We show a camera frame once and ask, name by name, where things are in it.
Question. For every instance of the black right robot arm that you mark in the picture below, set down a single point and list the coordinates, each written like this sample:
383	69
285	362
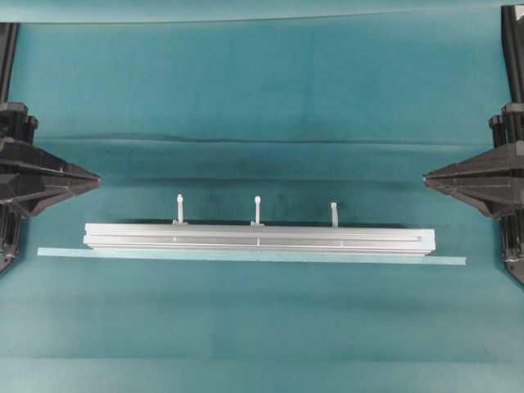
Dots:
511	226

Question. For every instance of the left white zip tie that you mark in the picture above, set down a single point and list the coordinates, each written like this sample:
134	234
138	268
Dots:
179	219

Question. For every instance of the right white zip tie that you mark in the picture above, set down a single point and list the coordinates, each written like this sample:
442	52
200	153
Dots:
334	214

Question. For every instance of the middle white zip tie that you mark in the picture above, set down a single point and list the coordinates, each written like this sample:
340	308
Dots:
257	221

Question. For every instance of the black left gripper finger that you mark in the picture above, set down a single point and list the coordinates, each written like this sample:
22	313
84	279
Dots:
29	197
16	154

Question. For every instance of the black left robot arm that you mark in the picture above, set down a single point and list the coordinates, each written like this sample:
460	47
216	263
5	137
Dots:
11	222

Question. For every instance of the teal table cloth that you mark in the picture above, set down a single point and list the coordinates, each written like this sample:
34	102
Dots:
231	103

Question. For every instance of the white zip tie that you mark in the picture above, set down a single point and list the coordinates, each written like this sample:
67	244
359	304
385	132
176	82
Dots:
334	214
257	221
179	219

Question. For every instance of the large silver metal rail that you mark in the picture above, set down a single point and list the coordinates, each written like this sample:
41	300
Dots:
259	237

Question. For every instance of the light teal tape strip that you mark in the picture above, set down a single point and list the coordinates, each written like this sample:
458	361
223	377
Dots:
252	256

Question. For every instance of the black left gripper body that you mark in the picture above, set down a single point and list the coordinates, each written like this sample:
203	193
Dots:
16	122

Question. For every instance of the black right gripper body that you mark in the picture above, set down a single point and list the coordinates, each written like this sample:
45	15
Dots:
508	126

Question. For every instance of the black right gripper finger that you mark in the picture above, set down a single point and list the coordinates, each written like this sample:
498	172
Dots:
493	197
501	159

